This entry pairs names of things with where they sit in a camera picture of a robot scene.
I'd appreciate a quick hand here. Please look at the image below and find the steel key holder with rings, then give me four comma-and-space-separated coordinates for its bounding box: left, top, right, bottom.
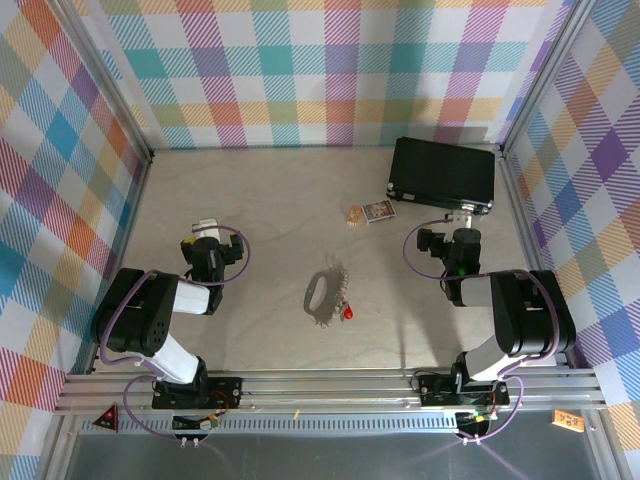
302, 251, 351, 332

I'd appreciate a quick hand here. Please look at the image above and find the colourful playing card box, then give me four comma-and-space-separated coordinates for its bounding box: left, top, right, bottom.
360, 198, 399, 225

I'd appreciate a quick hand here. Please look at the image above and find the black hard case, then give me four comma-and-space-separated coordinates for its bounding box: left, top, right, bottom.
385, 135, 496, 216

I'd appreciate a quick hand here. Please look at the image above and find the red triangle sign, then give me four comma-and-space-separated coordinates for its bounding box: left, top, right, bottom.
96, 403, 120, 432

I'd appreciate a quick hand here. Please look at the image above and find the orange paper tag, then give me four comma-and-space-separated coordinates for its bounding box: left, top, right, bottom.
552, 409, 585, 432

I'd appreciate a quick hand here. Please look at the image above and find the perforated metal strip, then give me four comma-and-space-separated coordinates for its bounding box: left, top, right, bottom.
77, 417, 461, 435

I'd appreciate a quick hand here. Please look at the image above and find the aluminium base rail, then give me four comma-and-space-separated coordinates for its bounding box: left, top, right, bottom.
53, 368, 609, 417

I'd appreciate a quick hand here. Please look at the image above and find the aluminium frame post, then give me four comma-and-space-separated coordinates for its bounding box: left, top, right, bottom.
497, 0, 601, 159
49, 0, 155, 164

